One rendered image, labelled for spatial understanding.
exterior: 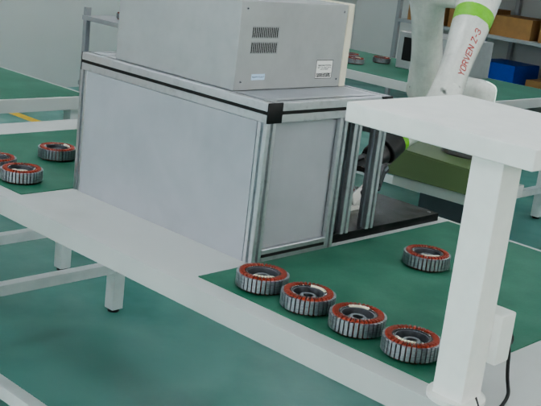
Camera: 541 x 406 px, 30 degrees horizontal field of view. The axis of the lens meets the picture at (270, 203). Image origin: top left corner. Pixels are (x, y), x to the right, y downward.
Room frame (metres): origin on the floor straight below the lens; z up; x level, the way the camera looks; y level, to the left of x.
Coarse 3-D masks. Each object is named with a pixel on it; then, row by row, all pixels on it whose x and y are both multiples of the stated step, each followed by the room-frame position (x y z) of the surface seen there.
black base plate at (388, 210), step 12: (384, 204) 2.75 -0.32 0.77; (396, 204) 2.76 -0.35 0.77; (408, 204) 2.78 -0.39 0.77; (384, 216) 2.62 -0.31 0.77; (396, 216) 2.63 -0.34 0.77; (408, 216) 2.65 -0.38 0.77; (420, 216) 2.66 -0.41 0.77; (432, 216) 2.70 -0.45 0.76; (348, 228) 2.46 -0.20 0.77; (360, 228) 2.47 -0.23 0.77; (372, 228) 2.50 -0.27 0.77; (384, 228) 2.54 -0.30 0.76; (396, 228) 2.58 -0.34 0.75; (336, 240) 2.40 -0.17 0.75
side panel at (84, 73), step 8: (80, 88) 2.60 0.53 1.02; (80, 96) 2.60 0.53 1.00; (80, 104) 2.60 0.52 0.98; (80, 112) 2.60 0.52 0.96; (80, 120) 2.60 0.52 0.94; (80, 128) 2.60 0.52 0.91; (80, 136) 2.60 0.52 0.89; (80, 144) 2.59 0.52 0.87; (80, 152) 2.59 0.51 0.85; (80, 160) 2.59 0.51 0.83; (80, 168) 2.59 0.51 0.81; (80, 176) 2.58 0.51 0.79
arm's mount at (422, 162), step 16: (416, 144) 3.32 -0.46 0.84; (400, 160) 3.22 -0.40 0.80; (416, 160) 3.19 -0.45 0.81; (432, 160) 3.15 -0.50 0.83; (448, 160) 3.15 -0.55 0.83; (464, 160) 3.18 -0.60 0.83; (416, 176) 3.18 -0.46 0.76; (432, 176) 3.15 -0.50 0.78; (448, 176) 3.11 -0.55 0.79; (464, 176) 3.08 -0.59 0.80; (464, 192) 3.07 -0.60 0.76
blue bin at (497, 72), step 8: (496, 64) 9.30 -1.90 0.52; (504, 64) 9.24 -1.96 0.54; (512, 64) 9.27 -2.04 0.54; (520, 64) 9.35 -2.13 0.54; (528, 64) 9.44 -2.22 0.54; (496, 72) 9.29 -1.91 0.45; (504, 72) 9.23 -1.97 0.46; (512, 72) 9.17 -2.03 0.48; (520, 72) 9.23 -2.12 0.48; (528, 72) 9.33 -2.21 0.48; (536, 72) 9.43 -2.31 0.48; (504, 80) 9.22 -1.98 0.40; (512, 80) 9.16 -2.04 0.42; (520, 80) 9.25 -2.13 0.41
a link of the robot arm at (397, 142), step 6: (390, 138) 2.81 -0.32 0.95; (396, 138) 2.82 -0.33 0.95; (402, 138) 2.82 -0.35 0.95; (390, 144) 2.80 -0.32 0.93; (396, 144) 2.81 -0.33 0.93; (402, 144) 2.82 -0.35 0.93; (390, 150) 2.80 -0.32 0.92; (396, 150) 2.80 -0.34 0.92; (402, 150) 2.83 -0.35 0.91; (390, 156) 2.81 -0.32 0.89; (396, 156) 2.81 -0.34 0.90; (390, 162) 2.82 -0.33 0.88
